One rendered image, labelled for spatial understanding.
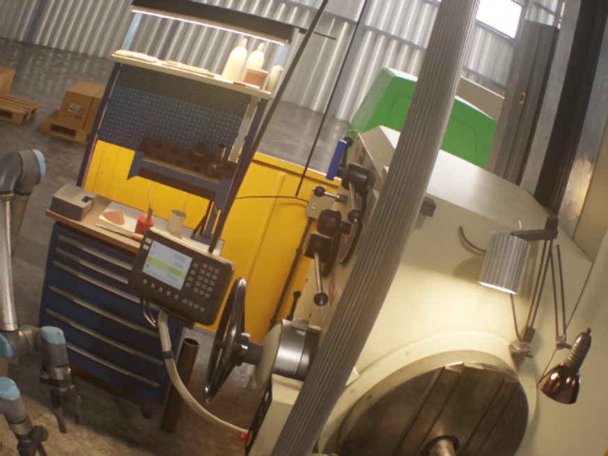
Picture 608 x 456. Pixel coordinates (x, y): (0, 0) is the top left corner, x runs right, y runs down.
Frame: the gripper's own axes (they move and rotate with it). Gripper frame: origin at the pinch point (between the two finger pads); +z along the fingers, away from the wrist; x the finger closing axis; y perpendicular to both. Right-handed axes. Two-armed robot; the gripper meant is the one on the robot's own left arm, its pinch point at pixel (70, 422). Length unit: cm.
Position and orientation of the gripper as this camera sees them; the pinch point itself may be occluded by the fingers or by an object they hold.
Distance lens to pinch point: 252.2
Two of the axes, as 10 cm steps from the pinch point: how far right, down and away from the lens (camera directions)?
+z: 0.4, 10.0, 0.9
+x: 2.4, -0.9, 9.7
